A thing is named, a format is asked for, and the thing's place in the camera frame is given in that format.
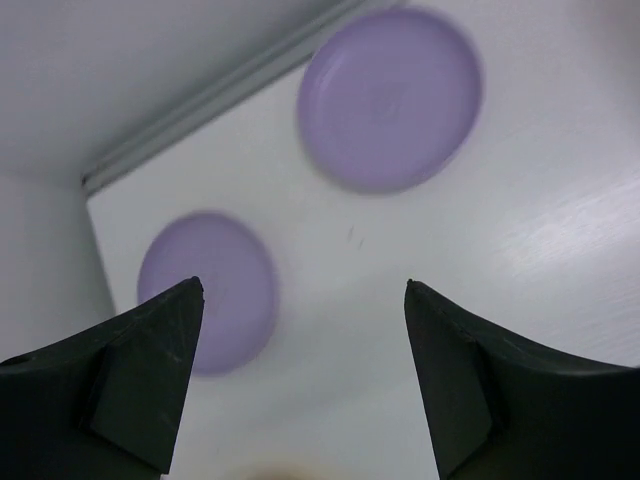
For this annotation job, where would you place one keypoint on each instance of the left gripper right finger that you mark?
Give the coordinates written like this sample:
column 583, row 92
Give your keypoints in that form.
column 501, row 406

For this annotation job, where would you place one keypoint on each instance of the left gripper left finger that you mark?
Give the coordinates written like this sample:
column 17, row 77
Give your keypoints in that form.
column 105, row 403

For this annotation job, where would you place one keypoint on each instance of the purple plate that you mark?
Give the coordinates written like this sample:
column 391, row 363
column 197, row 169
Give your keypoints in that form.
column 389, row 99
column 239, row 279

